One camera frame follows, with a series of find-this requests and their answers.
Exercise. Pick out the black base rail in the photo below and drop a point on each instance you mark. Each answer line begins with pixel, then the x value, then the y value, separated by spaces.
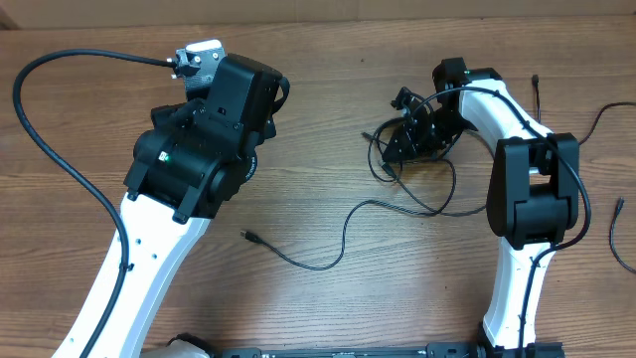
pixel 431 350

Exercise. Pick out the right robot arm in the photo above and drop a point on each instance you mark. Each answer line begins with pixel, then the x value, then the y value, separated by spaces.
pixel 533 195

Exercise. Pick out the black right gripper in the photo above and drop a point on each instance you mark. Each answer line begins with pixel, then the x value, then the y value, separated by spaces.
pixel 411 146

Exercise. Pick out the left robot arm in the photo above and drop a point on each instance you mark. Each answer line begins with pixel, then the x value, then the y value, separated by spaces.
pixel 193 160

